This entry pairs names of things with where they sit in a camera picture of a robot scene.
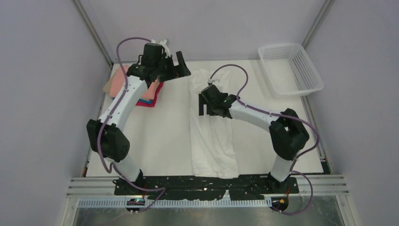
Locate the white t shirt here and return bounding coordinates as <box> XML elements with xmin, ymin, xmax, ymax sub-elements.
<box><xmin>188</xmin><ymin>69</ymin><xmax>239</xmax><ymax>179</ymax></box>

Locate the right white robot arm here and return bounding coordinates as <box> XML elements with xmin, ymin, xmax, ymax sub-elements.
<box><xmin>198</xmin><ymin>84</ymin><xmax>310</xmax><ymax>183</ymax></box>

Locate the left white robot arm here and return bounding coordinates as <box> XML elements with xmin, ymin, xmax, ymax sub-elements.
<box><xmin>87</xmin><ymin>42</ymin><xmax>191</xmax><ymax>183</ymax></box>

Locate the blue folded t shirt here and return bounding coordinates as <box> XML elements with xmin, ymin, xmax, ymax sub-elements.
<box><xmin>138</xmin><ymin>99</ymin><xmax>153</xmax><ymax>105</ymax></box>

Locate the white plastic basket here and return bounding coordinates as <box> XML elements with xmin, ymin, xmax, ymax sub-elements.
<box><xmin>257</xmin><ymin>43</ymin><xmax>325</xmax><ymax>98</ymax></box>

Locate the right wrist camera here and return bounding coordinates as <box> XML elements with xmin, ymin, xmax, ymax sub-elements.
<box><xmin>207</xmin><ymin>79</ymin><xmax>220</xmax><ymax>85</ymax></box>

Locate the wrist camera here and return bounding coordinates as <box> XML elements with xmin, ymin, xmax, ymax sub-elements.
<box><xmin>207</xmin><ymin>79</ymin><xmax>220</xmax><ymax>85</ymax></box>
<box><xmin>151</xmin><ymin>39</ymin><xmax>172</xmax><ymax>58</ymax></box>

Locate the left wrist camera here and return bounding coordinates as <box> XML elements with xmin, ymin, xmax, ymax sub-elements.
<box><xmin>151</xmin><ymin>39</ymin><xmax>172</xmax><ymax>58</ymax></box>

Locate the grey aluminium frame rail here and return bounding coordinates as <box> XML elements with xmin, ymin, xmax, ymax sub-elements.
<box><xmin>72</xmin><ymin>0</ymin><xmax>113</xmax><ymax>67</ymax></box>

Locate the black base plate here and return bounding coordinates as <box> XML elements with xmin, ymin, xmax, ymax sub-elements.
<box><xmin>113</xmin><ymin>174</ymin><xmax>299</xmax><ymax>201</ymax></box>

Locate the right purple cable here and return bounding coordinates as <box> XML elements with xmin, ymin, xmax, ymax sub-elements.
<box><xmin>209</xmin><ymin>64</ymin><xmax>321</xmax><ymax>217</ymax></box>

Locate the purple cable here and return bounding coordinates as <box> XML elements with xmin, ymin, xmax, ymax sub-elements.
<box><xmin>209</xmin><ymin>64</ymin><xmax>321</xmax><ymax>217</ymax></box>
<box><xmin>96</xmin><ymin>37</ymin><xmax>167</xmax><ymax>213</ymax></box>

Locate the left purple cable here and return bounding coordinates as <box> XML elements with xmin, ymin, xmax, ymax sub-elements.
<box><xmin>96</xmin><ymin>37</ymin><xmax>167</xmax><ymax>213</ymax></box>

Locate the white slotted cable duct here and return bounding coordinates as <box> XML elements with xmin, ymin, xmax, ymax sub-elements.
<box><xmin>78</xmin><ymin>197</ymin><xmax>272</xmax><ymax>208</ymax></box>

